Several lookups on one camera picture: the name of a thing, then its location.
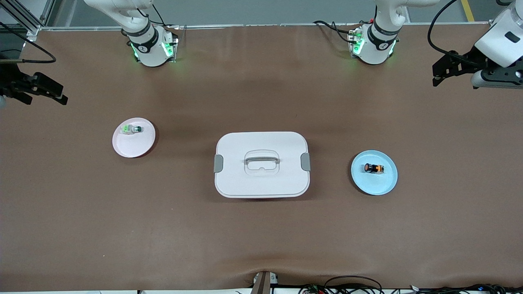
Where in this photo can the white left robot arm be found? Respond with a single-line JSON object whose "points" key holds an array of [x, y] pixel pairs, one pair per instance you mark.
{"points": [[378, 45]]}

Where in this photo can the brown table mat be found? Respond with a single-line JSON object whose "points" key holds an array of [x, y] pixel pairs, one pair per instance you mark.
{"points": [[261, 232]]}

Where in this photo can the white lidded storage box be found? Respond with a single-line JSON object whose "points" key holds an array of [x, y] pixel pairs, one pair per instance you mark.
{"points": [[261, 183]]}

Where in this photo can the pink round plate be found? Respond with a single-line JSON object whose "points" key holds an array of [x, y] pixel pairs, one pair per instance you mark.
{"points": [[135, 145]]}

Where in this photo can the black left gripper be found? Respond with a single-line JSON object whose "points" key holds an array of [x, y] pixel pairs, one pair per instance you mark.
{"points": [[470, 62]]}

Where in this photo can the silver table edge rail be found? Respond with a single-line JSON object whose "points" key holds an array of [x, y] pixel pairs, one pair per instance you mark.
{"points": [[212, 26]]}

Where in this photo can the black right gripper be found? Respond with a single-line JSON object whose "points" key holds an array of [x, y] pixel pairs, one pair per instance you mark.
{"points": [[13, 81]]}

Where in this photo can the light blue round plate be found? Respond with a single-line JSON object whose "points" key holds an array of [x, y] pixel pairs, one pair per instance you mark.
{"points": [[374, 183]]}

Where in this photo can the grey box latch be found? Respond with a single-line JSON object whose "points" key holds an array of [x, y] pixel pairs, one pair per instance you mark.
{"points": [[218, 163], [305, 162]]}

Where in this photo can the orange push-button switch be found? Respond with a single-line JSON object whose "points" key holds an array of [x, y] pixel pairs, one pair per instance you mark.
{"points": [[374, 168]]}

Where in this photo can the aluminium frame profile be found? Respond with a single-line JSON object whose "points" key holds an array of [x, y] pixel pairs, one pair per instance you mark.
{"points": [[32, 30]]}

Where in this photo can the green push-button switch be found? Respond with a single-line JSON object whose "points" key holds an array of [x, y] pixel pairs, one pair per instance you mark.
{"points": [[130, 129]]}

